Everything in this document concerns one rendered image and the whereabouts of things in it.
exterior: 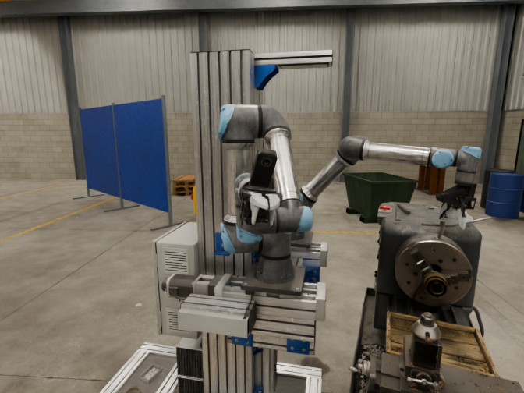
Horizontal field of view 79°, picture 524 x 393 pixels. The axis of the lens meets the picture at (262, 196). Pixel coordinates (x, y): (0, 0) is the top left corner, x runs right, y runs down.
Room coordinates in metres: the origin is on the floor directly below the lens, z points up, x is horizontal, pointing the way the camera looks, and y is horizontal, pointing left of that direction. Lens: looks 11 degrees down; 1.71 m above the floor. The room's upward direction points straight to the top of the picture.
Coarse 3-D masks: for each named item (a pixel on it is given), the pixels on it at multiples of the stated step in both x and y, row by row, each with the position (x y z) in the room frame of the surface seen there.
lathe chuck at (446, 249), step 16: (416, 240) 1.41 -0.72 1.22; (432, 240) 1.36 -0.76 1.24; (448, 240) 1.39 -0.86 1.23; (400, 256) 1.40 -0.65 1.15; (432, 256) 1.35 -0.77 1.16; (448, 256) 1.33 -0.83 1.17; (464, 256) 1.31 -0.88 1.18; (400, 272) 1.40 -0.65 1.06; (416, 272) 1.37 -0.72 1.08; (416, 288) 1.37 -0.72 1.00; (448, 288) 1.32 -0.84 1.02; (464, 288) 1.30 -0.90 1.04; (432, 304) 1.34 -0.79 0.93
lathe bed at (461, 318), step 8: (392, 304) 1.49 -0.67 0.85; (400, 304) 1.50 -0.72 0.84; (408, 304) 1.46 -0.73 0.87; (400, 312) 1.43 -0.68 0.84; (408, 312) 1.39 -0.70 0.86; (416, 312) 1.43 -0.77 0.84; (424, 312) 1.43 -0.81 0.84; (440, 312) 1.41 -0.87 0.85; (448, 312) 1.43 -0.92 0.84; (456, 312) 1.39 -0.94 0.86; (440, 320) 1.35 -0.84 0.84; (448, 320) 1.35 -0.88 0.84; (456, 320) 1.32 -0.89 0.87; (464, 320) 1.32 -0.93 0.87
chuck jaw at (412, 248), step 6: (414, 246) 1.38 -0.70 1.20; (414, 252) 1.35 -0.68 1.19; (420, 252) 1.36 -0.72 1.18; (414, 258) 1.34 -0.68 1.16; (420, 258) 1.33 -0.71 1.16; (426, 258) 1.36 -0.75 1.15; (420, 264) 1.31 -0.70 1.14; (426, 264) 1.31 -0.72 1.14; (426, 270) 1.29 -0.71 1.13; (432, 270) 1.29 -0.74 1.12
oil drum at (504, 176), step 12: (492, 180) 6.53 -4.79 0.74; (504, 180) 6.32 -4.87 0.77; (516, 180) 6.23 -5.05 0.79; (492, 192) 6.48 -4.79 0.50; (504, 192) 6.30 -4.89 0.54; (516, 192) 6.23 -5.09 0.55; (492, 204) 6.44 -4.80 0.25; (504, 204) 6.28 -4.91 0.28; (516, 204) 6.23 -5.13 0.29; (492, 216) 6.42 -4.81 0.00; (504, 216) 6.26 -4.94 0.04; (516, 216) 6.25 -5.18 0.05
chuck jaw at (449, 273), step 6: (444, 270) 1.33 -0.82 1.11; (450, 270) 1.33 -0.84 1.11; (456, 270) 1.32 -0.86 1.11; (462, 270) 1.31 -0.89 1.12; (468, 270) 1.30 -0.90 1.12; (444, 276) 1.27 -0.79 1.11; (450, 276) 1.27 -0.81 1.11; (456, 276) 1.26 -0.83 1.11; (462, 276) 1.27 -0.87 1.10; (468, 276) 1.26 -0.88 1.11; (450, 282) 1.25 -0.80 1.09; (456, 282) 1.26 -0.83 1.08
